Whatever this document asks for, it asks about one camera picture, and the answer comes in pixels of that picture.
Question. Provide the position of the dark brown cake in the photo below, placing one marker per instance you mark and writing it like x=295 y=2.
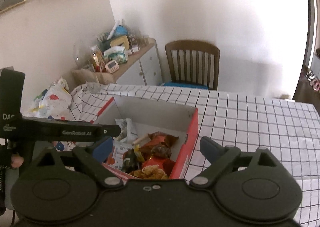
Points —
x=161 y=151

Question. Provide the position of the checkered white tablecloth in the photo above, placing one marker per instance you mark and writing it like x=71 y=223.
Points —
x=289 y=130

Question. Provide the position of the brown wooden chair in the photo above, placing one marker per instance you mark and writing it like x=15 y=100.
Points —
x=193 y=63

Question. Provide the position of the person left hand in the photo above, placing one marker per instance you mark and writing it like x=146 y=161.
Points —
x=16 y=161

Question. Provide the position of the cream stick snack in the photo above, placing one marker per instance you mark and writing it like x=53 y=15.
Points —
x=141 y=139

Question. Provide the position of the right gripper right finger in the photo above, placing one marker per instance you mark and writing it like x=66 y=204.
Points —
x=221 y=161

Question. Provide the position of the pink kitchen timer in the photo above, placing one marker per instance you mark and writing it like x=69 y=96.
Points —
x=112 y=66

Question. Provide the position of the orange drink bottle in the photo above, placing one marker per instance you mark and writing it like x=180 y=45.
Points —
x=97 y=59

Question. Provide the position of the white drawer sideboard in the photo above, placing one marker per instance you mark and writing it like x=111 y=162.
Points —
x=143 y=68

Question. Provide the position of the red cardboard box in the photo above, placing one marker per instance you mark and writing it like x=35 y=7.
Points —
x=150 y=116

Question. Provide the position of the dotted colourful plastic bag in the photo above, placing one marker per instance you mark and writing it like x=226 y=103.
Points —
x=53 y=103

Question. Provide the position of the tissue pack green white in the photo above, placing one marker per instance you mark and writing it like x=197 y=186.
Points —
x=116 y=53

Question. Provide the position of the row of shoes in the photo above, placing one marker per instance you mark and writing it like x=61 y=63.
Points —
x=313 y=80

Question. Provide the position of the red yellow snack packet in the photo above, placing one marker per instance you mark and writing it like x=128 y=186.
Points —
x=154 y=168

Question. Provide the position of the white orange snack packet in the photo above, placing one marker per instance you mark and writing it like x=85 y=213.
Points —
x=116 y=157

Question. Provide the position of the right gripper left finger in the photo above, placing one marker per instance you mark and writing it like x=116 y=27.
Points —
x=91 y=160

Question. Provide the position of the shiny brown snack bag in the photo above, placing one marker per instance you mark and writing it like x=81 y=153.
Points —
x=158 y=140

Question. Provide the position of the dark green snack packet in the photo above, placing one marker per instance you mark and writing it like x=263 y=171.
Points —
x=130 y=161

